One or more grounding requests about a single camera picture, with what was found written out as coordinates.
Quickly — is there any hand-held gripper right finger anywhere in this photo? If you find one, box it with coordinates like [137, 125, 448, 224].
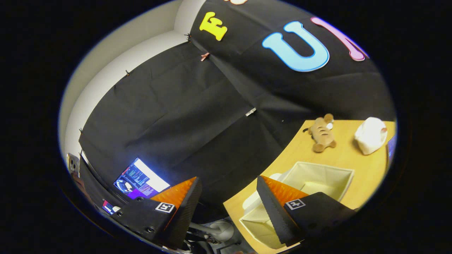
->
[257, 175, 356, 247]

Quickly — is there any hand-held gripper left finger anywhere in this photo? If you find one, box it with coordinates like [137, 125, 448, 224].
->
[111, 176, 202, 250]

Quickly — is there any beige fabric storage box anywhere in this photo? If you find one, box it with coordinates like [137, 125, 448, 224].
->
[240, 162, 355, 249]

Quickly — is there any grey chair base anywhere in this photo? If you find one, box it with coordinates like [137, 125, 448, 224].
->
[187, 218, 244, 254]

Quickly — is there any lit laptop screen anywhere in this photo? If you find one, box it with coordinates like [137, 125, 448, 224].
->
[113, 158, 171, 200]

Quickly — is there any brown striped plush toy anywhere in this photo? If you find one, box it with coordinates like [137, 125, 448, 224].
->
[303, 114, 337, 153]

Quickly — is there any white plush toy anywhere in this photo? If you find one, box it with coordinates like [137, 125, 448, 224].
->
[355, 117, 388, 155]

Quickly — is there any blue cover book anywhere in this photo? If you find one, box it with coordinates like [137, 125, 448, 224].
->
[387, 134, 397, 164]

